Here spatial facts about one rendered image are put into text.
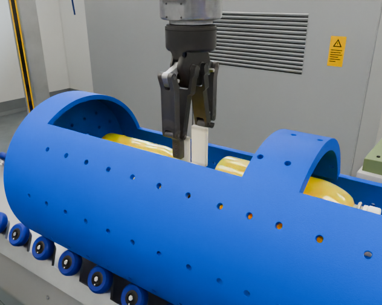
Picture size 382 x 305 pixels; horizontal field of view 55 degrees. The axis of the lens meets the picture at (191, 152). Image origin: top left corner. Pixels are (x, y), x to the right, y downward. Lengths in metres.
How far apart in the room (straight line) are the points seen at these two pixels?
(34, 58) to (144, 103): 1.60
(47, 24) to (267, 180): 5.35
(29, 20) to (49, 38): 4.34
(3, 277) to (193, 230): 0.55
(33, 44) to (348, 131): 1.53
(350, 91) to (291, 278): 1.71
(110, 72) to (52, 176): 2.52
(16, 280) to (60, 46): 5.07
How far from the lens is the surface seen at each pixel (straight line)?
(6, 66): 5.38
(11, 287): 0.87
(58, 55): 5.75
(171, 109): 0.53
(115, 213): 0.49
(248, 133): 2.33
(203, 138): 0.61
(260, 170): 0.41
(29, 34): 1.33
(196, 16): 0.52
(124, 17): 2.86
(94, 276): 0.66
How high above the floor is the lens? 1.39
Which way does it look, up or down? 23 degrees down
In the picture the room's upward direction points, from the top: straight up
